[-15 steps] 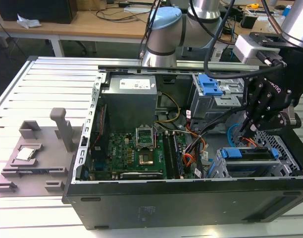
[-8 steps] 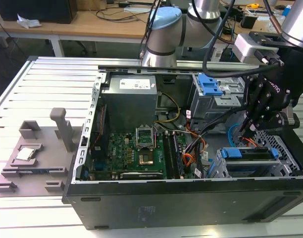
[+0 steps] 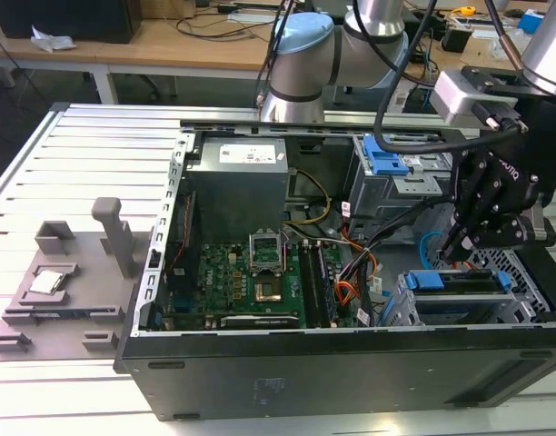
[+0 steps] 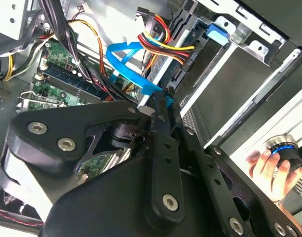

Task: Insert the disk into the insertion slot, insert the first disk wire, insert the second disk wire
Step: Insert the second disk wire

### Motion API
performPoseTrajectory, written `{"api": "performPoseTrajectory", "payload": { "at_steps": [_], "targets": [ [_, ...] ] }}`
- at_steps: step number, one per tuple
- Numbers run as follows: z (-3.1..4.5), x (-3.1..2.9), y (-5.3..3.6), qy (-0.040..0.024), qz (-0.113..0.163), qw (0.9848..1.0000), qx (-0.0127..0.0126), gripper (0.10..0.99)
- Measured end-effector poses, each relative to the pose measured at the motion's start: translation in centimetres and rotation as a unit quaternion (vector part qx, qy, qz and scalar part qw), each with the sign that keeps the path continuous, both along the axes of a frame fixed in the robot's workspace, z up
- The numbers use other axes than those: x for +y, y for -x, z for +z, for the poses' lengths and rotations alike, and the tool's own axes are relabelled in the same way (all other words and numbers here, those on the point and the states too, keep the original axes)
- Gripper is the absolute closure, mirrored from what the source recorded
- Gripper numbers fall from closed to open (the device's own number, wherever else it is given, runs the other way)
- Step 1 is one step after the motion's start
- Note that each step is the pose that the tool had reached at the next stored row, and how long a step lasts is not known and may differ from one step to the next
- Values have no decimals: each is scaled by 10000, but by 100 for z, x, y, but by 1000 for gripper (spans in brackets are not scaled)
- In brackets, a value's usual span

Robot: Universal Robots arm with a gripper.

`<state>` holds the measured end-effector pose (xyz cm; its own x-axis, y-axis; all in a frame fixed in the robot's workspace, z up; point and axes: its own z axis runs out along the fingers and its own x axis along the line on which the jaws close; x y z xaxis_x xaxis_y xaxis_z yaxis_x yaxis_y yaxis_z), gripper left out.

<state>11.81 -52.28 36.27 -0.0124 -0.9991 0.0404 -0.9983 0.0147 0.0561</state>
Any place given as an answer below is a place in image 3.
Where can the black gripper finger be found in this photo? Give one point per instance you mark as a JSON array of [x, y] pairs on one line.
[[500, 231], [473, 181]]

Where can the hard disk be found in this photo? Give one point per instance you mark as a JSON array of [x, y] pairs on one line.
[[459, 290]]

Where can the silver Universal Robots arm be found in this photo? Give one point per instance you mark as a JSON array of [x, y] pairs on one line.
[[300, 59]]

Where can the metal disk bay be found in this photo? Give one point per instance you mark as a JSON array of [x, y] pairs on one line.
[[530, 313]]

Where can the blue drive latch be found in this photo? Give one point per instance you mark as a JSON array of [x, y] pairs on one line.
[[387, 161]]

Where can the metal drive cage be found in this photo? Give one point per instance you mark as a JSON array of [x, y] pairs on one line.
[[382, 195]]

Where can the clear plastic bag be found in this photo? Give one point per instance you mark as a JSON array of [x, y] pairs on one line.
[[496, 50]]

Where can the blue cardboard box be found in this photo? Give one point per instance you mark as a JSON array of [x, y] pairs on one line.
[[530, 20]]

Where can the small black box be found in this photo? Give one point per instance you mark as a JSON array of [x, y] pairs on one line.
[[455, 38]]

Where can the gray power supply unit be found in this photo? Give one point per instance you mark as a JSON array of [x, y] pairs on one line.
[[241, 191]]

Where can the CPU socket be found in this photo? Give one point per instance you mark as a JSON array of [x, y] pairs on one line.
[[269, 291]]

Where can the black open PC case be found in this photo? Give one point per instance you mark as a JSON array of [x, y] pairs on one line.
[[305, 377]]

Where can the black expansion card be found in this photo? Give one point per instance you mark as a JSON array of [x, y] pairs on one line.
[[260, 322]]

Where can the green motherboard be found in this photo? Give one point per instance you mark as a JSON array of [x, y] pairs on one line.
[[223, 272]]

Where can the gray parts rack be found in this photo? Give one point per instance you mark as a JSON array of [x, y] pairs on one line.
[[92, 281]]

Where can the dark RAM stick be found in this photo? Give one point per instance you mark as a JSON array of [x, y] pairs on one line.
[[73, 314]]

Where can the silver CPU chip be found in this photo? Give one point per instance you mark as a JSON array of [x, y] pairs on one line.
[[46, 281]]

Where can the black computer box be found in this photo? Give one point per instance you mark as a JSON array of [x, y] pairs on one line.
[[64, 18]]

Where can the white crumpled plastic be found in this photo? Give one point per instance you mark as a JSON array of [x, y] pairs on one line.
[[51, 42]]

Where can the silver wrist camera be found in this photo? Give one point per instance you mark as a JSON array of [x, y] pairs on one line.
[[455, 97]]

